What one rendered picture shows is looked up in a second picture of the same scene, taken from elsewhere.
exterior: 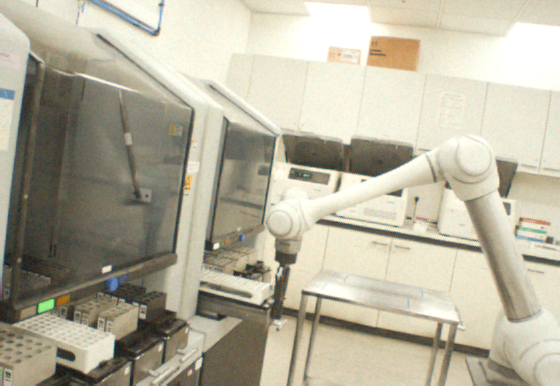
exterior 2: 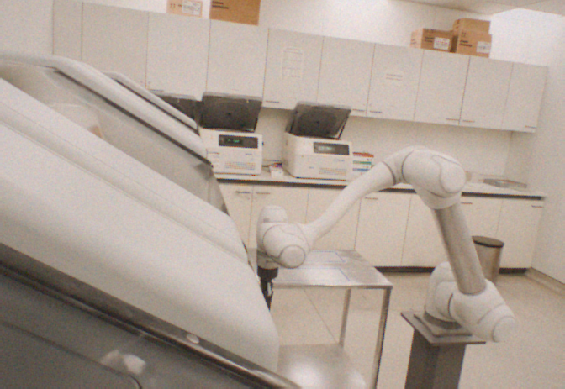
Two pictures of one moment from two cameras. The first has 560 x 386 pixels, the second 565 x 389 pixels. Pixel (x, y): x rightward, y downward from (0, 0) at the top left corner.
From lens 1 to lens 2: 0.73 m
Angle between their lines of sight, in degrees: 29
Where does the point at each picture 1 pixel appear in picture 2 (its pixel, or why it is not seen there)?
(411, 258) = (271, 201)
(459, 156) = (444, 179)
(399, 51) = (241, 4)
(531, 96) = (359, 49)
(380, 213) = (240, 165)
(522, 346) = (479, 314)
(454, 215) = (304, 160)
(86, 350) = not seen: outside the picture
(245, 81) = (76, 34)
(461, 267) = (313, 202)
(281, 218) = (295, 253)
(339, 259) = not seen: hidden behind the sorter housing
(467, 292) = not seen: hidden behind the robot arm
